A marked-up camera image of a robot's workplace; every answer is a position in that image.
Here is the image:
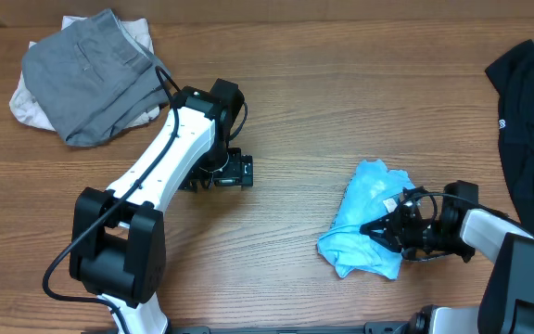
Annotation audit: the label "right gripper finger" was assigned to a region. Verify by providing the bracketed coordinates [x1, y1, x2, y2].
[359, 217, 394, 237]
[371, 231, 403, 253]

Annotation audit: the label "light blue printed t-shirt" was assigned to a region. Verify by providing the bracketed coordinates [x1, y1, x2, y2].
[316, 160, 414, 280]

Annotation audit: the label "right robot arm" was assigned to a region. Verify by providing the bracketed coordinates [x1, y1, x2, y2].
[360, 181, 534, 334]

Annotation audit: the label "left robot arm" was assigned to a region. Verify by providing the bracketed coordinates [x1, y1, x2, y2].
[70, 79, 253, 333]

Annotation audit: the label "grey folded trousers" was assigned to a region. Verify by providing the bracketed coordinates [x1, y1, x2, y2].
[21, 8, 168, 147]

